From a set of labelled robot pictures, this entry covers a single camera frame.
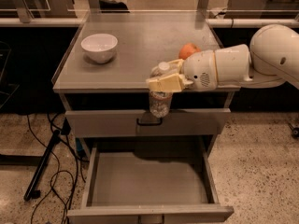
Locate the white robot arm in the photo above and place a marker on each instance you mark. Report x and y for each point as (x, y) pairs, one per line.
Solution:
(271, 59)

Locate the closed top drawer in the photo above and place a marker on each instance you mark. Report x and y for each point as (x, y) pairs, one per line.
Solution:
(125, 123)

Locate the clear plastic water bottle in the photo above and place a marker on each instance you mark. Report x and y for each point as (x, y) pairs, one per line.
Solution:
(159, 102)

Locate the open middle drawer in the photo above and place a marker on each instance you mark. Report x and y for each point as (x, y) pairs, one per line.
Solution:
(164, 187)

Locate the orange fruit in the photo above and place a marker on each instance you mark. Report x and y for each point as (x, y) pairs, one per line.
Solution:
(187, 50)

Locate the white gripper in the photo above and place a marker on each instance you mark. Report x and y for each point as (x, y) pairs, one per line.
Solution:
(199, 69)

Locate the black floor stand bar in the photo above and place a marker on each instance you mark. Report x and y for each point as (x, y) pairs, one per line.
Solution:
(29, 194)

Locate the grey drawer cabinet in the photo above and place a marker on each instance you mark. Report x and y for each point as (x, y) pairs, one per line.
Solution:
(144, 39)

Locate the white ceramic bowl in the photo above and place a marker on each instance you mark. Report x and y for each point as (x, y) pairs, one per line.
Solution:
(100, 48)

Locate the white counter rail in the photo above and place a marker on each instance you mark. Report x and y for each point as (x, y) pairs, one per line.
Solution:
(214, 23)

